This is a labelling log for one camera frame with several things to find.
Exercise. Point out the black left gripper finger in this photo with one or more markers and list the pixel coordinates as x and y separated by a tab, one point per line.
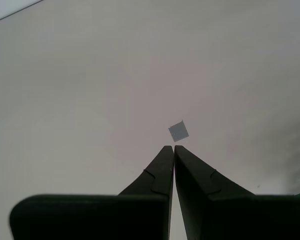
240	217
102	217

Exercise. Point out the grey square tape marker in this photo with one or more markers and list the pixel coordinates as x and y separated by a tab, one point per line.
178	131

